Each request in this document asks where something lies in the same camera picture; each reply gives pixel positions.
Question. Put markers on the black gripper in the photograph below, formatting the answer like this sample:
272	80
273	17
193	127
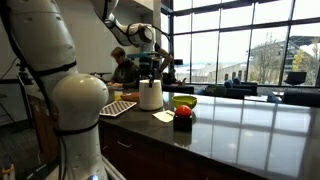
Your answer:
149	70

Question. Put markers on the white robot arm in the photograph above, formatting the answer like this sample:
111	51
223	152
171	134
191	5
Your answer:
40	38

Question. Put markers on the seated person dark hoodie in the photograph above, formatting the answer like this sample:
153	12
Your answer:
126	73

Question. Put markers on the white cylindrical container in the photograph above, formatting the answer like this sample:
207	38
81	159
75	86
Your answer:
150	95

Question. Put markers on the orange brown plate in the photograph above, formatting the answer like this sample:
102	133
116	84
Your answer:
133	96

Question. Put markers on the yellow cup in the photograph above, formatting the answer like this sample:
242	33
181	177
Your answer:
117	95

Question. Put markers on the grey storage bin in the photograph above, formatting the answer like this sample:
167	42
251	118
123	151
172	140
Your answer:
111	93

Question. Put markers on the green bowl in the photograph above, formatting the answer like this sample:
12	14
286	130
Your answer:
187	100

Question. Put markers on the checkered patterned mat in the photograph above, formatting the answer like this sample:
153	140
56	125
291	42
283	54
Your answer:
116	108

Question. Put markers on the white paper note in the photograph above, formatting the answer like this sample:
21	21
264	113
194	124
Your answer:
164	116

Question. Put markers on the dark sofa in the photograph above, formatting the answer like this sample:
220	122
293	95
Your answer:
235	89

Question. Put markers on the black office chair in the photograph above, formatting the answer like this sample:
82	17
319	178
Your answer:
295	78

